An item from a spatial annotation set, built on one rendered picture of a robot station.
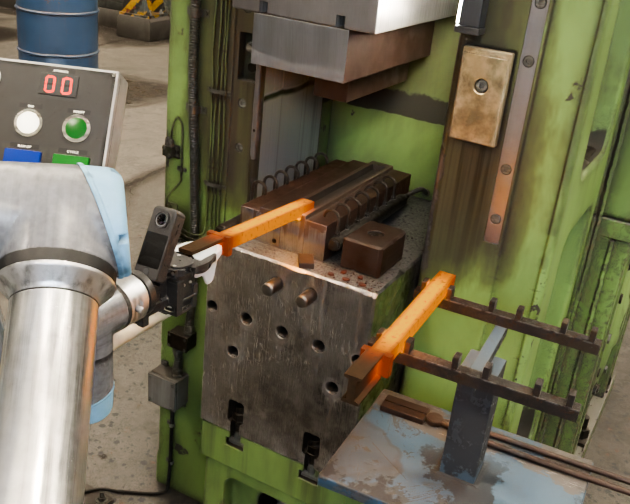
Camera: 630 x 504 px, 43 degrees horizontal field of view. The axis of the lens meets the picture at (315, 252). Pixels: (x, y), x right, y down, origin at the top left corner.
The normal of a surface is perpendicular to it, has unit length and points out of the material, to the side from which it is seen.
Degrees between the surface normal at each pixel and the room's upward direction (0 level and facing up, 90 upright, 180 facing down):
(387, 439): 0
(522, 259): 90
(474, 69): 90
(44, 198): 42
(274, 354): 90
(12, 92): 60
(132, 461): 0
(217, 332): 90
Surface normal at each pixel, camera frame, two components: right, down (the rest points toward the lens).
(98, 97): -0.01, -0.10
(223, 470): -0.48, 0.31
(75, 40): 0.64, 0.37
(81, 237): 0.61, -0.37
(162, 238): -0.39, -0.19
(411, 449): 0.10, -0.91
